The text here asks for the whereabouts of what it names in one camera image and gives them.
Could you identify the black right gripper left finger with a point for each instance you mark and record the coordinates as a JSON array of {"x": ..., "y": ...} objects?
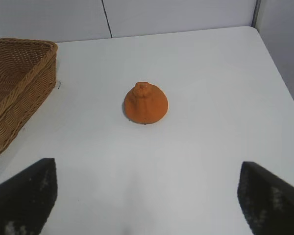
[{"x": 22, "y": 200}]

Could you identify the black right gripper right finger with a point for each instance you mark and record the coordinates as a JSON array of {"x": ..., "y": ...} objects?
[{"x": 272, "y": 203}]

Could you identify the brown woven wicker basket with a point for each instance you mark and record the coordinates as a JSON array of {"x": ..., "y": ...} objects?
[{"x": 14, "y": 85}]

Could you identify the orange swirl bread toy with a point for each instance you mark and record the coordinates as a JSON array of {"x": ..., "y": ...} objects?
[{"x": 145, "y": 107}]

